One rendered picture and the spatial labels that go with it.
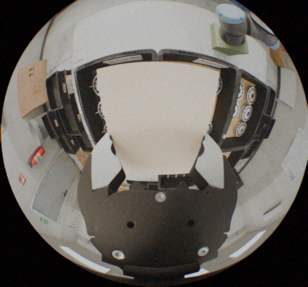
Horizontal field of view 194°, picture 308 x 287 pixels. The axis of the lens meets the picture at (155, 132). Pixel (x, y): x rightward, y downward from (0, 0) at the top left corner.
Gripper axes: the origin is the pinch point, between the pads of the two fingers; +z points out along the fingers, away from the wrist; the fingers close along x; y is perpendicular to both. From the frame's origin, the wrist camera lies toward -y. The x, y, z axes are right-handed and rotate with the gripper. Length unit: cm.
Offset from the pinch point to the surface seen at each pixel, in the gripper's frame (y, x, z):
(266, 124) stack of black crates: 20, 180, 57
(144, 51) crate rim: -15.1, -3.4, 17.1
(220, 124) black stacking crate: 8.8, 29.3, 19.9
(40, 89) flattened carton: -41, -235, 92
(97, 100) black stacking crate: 0.4, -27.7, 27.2
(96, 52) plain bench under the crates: -27, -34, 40
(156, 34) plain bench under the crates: -32, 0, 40
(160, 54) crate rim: -13.9, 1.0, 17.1
